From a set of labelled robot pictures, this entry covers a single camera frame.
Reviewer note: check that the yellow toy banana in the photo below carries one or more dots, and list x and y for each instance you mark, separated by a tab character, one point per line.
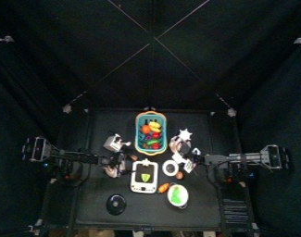
154	125

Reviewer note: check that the black round lid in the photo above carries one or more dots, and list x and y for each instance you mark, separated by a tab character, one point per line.
115	204

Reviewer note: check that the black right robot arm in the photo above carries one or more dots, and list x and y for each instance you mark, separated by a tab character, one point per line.
246	159

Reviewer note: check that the grey frame corner bracket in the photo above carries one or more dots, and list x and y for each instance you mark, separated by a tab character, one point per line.
232	112
300	41
7	39
66	108

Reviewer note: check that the white spiky star toy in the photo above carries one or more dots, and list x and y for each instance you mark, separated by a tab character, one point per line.
185	134

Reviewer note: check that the teal basket with orange rim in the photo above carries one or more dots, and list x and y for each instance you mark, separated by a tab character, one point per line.
140	135

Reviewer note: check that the pale starfruit slice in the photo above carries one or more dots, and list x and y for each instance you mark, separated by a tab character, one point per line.
146	161

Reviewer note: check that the green toy leaf vegetable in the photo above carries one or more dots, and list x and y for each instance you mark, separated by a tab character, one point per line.
177	194

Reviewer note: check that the white toy cutting board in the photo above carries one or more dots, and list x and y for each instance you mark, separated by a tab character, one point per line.
137	182

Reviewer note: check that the red toy fruit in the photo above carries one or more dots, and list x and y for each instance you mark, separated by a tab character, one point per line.
156	135

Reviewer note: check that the pink toy cup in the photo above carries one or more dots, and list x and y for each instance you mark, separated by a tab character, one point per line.
176	143

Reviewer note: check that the white toy pan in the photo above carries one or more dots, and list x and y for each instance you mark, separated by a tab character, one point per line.
184	197

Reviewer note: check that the orange toy carrot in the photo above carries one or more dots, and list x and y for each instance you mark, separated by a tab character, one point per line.
164	187

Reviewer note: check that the orange toy fruit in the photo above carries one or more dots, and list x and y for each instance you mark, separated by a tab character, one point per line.
145	129

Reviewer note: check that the small red toy tomato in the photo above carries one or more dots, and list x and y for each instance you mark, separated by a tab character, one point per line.
156	146

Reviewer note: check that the pink curved toy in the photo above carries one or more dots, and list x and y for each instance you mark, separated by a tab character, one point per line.
111	171

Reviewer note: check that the purple toy eggplant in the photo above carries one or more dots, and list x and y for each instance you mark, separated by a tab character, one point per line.
148	137

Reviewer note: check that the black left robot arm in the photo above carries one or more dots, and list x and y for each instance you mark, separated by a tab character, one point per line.
66	155

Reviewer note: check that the green starfruit piece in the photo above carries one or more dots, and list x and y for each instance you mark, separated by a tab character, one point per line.
145	177

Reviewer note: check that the brown toy egg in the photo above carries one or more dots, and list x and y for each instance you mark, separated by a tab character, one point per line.
180	175

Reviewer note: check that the small brown toy piece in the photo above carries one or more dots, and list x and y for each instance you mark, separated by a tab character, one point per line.
134	157

